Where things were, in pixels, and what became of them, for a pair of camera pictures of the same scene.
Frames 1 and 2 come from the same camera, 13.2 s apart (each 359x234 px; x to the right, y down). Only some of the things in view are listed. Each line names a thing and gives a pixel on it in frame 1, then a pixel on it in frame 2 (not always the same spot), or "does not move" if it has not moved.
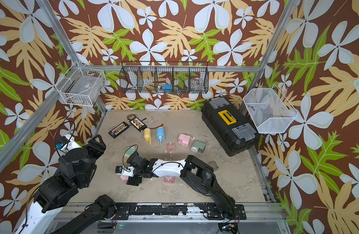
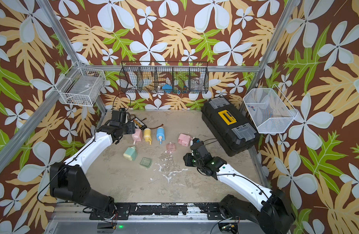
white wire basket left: [81, 86] does not move
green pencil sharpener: [129, 151] does not move
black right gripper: [133, 181] → [187, 161]
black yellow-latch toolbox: [228, 129] does not move
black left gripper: [95, 146] → [131, 128]
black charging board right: [138, 124] does not move
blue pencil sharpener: [160, 135] does not move
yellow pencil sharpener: [147, 135] does not move
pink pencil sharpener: [124, 178] → [137, 137]
